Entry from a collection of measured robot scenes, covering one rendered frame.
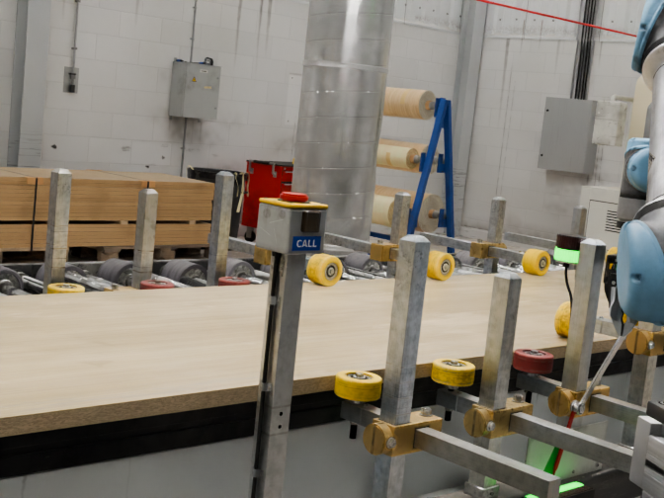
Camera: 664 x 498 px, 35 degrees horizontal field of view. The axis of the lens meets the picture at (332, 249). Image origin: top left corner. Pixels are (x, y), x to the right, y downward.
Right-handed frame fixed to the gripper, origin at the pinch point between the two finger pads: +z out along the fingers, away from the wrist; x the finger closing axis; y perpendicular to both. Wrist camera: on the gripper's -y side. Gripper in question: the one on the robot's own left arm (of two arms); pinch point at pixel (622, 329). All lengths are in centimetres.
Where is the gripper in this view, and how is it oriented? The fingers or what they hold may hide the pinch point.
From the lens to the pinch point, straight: 206.5
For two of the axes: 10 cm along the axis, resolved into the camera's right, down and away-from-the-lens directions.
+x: 8.9, 1.5, -4.4
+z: -1.2, 9.9, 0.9
